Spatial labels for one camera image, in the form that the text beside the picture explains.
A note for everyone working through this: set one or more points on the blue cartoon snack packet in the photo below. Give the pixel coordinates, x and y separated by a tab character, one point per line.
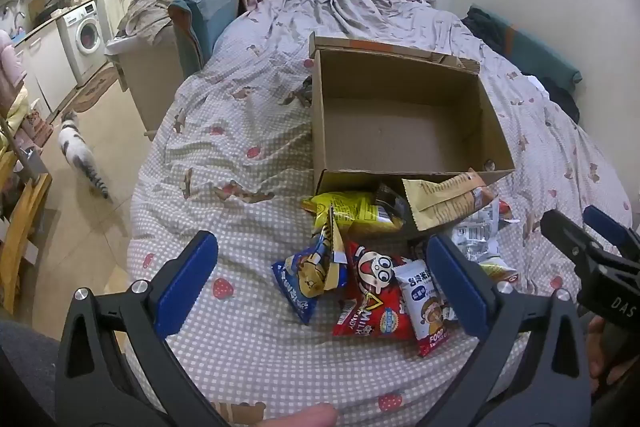
295	282

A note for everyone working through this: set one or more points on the teal pillow with orange stripe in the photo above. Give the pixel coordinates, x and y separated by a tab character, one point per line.
540	52

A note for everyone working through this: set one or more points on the beige storage cabinet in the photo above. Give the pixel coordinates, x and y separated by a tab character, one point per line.
150	77

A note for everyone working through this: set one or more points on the person's right hand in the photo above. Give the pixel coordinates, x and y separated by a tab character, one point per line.
597	349

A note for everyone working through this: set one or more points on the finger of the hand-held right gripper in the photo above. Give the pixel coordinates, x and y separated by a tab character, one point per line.
607	227
570	237

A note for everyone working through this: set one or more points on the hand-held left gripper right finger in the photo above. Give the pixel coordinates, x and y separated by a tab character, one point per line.
460	287

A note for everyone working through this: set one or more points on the person's left hand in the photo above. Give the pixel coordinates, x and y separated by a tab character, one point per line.
305	416

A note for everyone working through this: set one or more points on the white grey cat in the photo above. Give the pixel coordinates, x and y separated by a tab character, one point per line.
75	147

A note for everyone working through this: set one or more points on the tan snack packet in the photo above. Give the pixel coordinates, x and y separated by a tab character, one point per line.
440	202

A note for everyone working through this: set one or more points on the crumpled grey cloth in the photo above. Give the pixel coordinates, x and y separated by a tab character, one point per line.
145	14

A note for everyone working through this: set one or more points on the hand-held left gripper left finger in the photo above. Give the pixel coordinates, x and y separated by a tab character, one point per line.
185	277

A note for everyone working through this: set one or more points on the brown floor rug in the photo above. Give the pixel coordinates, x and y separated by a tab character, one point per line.
92	89

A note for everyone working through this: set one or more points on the pink plush toys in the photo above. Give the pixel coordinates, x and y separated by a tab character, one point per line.
11	67

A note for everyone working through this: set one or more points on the silver blue snack packet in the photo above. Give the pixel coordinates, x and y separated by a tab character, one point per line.
475	232

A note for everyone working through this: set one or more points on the dark snack packet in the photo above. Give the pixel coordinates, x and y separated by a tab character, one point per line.
392	203

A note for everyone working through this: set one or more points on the yellow chip packet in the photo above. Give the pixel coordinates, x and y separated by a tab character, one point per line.
350	207

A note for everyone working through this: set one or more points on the wooden chair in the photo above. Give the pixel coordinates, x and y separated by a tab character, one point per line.
25	227

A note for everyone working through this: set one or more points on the white washing machine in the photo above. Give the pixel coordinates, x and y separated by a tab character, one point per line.
85	37

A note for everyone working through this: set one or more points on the white rice cracker packet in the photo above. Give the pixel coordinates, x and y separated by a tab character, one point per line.
420	302

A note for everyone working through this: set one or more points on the bed with checkered cover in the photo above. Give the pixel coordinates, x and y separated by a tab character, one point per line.
240	132

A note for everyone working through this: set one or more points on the teal cushion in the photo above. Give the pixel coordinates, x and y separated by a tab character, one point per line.
200	22

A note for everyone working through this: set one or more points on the red cartoon candy packet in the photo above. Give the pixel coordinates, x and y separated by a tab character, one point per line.
370	302

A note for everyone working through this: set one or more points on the cardboard box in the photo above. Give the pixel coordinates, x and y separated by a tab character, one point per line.
400	122

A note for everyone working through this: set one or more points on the white kitchen cabinet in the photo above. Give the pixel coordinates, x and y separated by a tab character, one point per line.
45	67

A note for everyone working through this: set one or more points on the dark clothing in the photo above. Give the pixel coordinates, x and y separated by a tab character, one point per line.
482	27

